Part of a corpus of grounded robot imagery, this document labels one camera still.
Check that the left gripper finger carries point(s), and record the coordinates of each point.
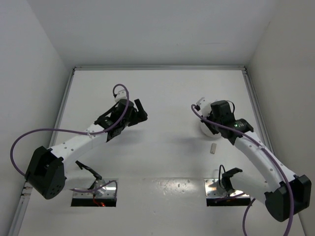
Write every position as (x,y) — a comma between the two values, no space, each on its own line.
(141,113)
(134,121)

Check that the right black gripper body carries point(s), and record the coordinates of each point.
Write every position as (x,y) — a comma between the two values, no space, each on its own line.
(214,128)

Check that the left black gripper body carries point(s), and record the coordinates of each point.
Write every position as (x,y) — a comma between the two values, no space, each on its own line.
(133,115)

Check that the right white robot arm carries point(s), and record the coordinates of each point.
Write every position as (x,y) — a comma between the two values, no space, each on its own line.
(282,187)

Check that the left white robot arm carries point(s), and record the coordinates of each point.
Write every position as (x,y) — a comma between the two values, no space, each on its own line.
(56,168)

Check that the white round divided container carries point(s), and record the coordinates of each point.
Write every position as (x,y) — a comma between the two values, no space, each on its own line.
(205,130)

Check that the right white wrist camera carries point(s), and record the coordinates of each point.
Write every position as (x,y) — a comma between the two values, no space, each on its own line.
(204,106)

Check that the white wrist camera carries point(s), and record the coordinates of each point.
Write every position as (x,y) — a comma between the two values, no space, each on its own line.
(204,106)
(120,95)

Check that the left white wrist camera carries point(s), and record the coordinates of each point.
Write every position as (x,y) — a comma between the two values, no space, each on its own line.
(120,95)

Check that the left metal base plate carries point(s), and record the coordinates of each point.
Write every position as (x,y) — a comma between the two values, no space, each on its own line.
(108,189)

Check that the metal base plate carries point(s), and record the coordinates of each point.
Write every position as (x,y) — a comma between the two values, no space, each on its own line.
(213,190)
(108,189)

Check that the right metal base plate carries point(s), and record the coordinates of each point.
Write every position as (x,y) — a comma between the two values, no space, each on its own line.
(213,190)

